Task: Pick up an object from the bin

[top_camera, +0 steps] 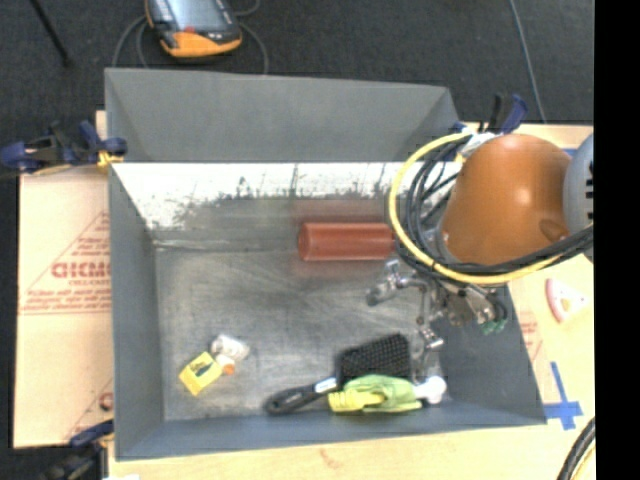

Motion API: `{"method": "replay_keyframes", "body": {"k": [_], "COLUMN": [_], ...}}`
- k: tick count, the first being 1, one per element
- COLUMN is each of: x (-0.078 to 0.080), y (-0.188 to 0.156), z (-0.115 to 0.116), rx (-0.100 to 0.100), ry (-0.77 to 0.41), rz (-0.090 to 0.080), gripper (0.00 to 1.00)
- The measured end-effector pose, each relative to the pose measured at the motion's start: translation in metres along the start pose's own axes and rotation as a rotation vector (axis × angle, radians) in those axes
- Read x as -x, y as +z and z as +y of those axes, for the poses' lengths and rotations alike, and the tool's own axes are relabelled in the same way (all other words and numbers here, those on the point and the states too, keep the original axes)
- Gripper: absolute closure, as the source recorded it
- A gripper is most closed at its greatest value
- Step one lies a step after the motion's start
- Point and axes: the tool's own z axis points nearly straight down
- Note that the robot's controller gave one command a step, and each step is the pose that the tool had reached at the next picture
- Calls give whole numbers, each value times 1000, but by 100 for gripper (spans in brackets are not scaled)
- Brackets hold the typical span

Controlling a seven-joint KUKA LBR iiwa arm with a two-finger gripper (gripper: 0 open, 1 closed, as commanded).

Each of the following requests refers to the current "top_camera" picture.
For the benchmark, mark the pink triangular toy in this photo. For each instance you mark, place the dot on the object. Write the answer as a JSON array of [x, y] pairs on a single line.
[[562, 300]]

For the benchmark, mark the red-brown flat block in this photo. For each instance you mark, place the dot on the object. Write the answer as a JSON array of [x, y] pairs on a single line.
[[345, 242]]

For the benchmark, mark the brown cardboard board red print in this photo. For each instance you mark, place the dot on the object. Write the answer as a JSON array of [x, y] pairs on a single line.
[[60, 318]]

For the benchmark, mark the grey metal bin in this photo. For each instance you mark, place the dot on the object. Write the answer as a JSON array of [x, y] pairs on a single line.
[[280, 298]]

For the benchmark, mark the black hairbrush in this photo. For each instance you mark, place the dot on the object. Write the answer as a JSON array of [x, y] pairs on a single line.
[[377, 355]]

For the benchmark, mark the yellow-green cloth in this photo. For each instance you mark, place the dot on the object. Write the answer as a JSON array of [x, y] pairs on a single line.
[[385, 393]]

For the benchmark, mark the white round object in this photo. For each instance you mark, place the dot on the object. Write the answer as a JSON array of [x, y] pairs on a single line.
[[434, 389]]

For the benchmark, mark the small yellow box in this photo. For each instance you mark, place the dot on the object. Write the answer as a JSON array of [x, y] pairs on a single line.
[[199, 374]]

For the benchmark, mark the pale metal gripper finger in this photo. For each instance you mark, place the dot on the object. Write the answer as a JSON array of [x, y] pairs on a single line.
[[430, 339], [384, 288]]

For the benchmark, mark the white and orange small toy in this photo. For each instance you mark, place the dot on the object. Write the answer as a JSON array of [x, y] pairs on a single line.
[[231, 348]]

